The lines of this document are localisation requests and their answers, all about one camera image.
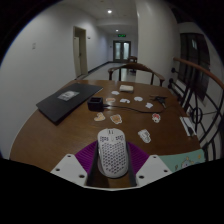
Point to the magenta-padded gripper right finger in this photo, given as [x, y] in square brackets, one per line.
[153, 170]

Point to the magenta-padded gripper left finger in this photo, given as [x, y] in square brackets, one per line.
[68, 168]

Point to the white perforated computer mouse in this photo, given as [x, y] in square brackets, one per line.
[112, 153]

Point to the white grey sticker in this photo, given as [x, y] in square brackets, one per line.
[144, 136]

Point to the red and white sticker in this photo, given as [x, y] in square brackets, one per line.
[156, 117]

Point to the white card with pen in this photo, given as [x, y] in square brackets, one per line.
[187, 126]

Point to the tan brown sticker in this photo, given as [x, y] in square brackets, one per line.
[99, 117]

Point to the orange and white sticker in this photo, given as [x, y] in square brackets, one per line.
[116, 119]

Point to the small white sticker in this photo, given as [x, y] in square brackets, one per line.
[115, 92]
[149, 105]
[138, 98]
[124, 100]

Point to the black closed laptop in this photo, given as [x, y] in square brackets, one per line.
[66, 101]

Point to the small black box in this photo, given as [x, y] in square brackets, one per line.
[95, 104]

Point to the pale pink sticker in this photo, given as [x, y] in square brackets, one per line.
[110, 100]

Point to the small white flat box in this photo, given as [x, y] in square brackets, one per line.
[126, 88]

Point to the dark wooden armchair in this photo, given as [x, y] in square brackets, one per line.
[135, 66]

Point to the black railing with wooden handrail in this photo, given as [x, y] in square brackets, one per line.
[200, 69]

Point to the brown wooden chair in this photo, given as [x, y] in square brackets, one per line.
[133, 59]

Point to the pale side door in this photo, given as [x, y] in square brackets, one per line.
[80, 53]

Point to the dark framed window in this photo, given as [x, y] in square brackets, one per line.
[196, 60]

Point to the glazed double door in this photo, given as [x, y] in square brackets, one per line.
[121, 51]

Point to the green exit sign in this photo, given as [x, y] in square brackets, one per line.
[121, 35]

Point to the round ceiling light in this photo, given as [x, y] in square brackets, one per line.
[109, 11]

